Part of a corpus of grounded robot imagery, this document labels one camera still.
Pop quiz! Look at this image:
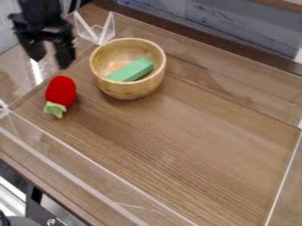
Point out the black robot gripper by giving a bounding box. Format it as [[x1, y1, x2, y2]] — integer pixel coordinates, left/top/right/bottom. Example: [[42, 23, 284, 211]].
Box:
[[9, 0, 77, 69]]

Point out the red plush strawberry toy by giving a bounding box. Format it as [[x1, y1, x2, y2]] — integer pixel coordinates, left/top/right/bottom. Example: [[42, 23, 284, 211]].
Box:
[[45, 75, 77, 119]]

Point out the wooden bowl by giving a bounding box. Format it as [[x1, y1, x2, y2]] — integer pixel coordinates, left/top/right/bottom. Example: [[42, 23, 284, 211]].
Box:
[[90, 38, 166, 100]]

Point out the green rectangular block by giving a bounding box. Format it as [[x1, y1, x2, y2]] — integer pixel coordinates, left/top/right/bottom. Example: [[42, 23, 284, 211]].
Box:
[[106, 57, 156, 82]]

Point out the clear acrylic corner bracket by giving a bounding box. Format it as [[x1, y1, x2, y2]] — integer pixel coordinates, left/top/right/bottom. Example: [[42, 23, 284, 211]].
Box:
[[74, 11, 117, 45]]

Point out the clear acrylic tray wall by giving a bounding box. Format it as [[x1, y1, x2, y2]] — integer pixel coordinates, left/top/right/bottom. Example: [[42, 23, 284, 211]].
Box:
[[0, 100, 197, 226]]

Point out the black table leg bracket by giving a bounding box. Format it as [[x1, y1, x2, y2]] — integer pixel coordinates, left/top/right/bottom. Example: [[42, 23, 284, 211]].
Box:
[[0, 185, 69, 226]]

